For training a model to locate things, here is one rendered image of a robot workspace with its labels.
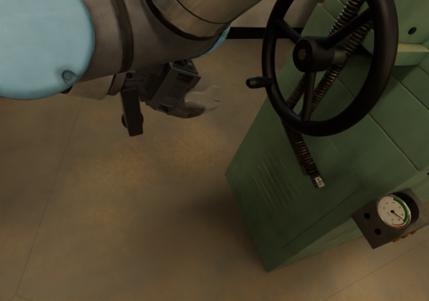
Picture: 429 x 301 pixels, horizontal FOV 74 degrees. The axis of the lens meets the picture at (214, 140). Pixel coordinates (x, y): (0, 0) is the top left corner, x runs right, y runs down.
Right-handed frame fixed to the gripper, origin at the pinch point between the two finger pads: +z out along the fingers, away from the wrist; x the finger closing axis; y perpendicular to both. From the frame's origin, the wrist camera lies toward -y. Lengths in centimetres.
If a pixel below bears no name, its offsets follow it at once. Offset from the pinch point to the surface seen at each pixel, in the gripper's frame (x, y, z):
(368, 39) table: -3.4, 23.7, 16.6
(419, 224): -30.7, 6.1, 36.4
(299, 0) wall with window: 130, 8, 135
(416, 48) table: -7.9, 27.3, 21.8
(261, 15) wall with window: 128, -13, 114
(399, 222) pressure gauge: -29.5, 6.4, 26.5
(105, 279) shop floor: -8, -72, 4
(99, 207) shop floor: 17, -72, 5
